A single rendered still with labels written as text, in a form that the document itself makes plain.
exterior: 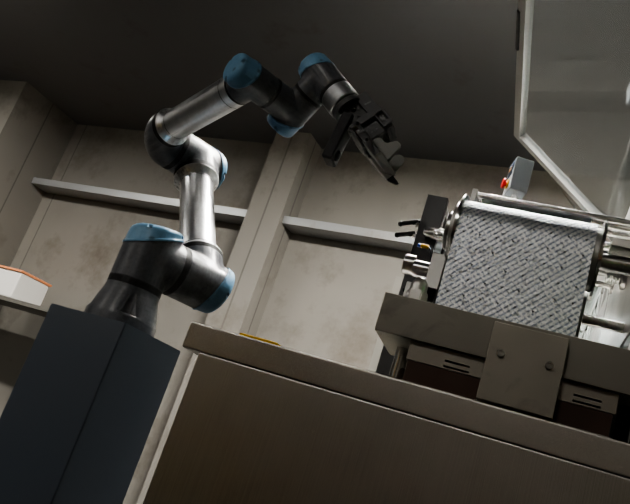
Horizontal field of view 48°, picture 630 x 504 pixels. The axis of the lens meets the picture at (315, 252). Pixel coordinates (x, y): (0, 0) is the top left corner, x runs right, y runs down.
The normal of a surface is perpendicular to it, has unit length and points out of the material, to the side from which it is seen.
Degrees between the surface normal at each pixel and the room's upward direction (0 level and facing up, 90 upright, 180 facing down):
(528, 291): 90
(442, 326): 90
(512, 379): 90
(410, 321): 90
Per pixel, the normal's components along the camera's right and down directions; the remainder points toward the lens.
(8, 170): 0.88, 0.15
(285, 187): -0.37, -0.39
